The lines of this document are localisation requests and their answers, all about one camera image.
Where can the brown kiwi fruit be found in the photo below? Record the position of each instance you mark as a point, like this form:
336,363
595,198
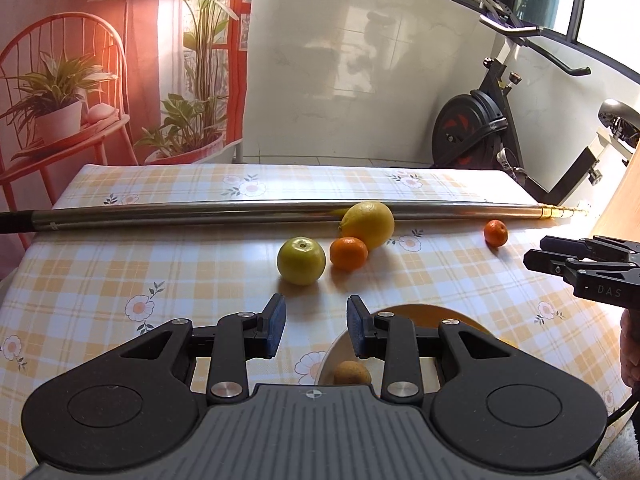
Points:
351,373

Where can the wooden board panel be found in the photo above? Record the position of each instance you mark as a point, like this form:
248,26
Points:
621,218

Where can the plaid floral tablecloth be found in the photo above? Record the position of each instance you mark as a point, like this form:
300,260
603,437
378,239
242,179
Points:
75,295

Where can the long metal pole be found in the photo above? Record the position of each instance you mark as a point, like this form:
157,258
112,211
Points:
259,211

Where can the small orange tangerine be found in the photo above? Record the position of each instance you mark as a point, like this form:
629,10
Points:
495,233

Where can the large yellow lemon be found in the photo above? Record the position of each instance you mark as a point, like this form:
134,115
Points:
371,222

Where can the printed room backdrop banner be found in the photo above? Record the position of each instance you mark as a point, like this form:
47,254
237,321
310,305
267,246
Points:
116,82

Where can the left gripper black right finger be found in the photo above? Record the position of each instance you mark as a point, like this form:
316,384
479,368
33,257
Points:
469,362

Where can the backdrop metal stand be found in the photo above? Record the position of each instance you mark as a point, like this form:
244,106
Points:
238,152

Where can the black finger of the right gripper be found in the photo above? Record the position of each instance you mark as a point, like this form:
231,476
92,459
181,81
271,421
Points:
597,248
548,263

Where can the green apple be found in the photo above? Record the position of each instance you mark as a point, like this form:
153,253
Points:
301,261

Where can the black exercise bike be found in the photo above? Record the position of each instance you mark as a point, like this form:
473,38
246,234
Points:
490,127

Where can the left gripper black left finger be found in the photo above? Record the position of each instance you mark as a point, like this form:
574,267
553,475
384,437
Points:
235,339

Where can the orange tangerine under gripper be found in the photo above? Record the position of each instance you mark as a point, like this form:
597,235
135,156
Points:
348,254

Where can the person's right hand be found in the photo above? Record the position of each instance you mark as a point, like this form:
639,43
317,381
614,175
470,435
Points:
629,353

